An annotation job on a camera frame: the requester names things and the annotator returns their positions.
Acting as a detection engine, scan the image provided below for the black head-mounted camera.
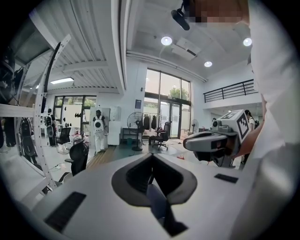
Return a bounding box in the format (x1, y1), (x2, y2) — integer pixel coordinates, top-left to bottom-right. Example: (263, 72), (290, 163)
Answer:
(170, 0), (191, 31)

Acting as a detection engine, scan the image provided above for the person in white shirt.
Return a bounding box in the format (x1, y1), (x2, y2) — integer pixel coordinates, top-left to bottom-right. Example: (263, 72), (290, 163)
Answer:
(231, 0), (300, 240)

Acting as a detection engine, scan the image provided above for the black office chair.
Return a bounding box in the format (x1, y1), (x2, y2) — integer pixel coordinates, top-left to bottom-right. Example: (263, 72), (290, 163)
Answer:
(58, 139), (90, 183)

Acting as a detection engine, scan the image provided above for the person's head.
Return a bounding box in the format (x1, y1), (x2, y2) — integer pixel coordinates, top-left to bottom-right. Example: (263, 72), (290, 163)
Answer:
(187, 0), (250, 24)

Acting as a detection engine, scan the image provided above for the clothes rack with dark coats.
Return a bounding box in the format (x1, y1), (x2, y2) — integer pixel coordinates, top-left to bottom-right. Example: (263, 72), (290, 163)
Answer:
(141, 112), (163, 132)

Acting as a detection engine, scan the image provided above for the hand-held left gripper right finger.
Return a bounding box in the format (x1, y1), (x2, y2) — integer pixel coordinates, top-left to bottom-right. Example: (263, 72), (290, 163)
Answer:
(152, 153), (254, 240)

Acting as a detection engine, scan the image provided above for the person's right forearm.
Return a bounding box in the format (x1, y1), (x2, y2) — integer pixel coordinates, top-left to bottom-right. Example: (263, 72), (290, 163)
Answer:
(233, 121), (267, 160)

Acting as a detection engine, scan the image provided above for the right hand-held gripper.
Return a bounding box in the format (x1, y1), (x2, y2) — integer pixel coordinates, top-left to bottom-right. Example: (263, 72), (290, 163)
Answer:
(182, 109), (249, 168)

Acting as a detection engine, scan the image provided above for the small standing fan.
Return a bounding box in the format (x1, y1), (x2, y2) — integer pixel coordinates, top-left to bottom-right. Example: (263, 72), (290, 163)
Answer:
(190, 119), (200, 135)

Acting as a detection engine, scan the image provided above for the rectangular ceiling light panel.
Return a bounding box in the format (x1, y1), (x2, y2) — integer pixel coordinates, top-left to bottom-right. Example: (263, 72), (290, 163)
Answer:
(50, 77), (75, 85)

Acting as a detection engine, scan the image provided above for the black standing fan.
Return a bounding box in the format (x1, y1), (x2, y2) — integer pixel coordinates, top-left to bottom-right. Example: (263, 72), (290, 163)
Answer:
(126, 111), (144, 152)

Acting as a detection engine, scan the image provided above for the black and red gaming chair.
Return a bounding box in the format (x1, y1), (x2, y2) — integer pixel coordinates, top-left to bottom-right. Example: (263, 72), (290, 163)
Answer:
(149, 121), (172, 151)

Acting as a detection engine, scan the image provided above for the black balcony railing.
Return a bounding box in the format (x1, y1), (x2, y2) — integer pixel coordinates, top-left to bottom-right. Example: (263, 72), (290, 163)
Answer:
(202, 79), (255, 104)

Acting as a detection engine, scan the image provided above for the white metal shelf rack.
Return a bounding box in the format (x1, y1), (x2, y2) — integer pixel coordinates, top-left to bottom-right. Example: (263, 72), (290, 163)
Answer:
(0, 14), (72, 204)

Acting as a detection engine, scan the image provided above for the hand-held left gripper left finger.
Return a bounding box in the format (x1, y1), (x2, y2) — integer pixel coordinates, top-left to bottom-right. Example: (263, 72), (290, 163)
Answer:
(30, 153), (165, 240)

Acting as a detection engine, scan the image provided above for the ceiling air vent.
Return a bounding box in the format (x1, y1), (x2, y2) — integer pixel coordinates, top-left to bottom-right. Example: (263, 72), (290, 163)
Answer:
(172, 37), (203, 60)

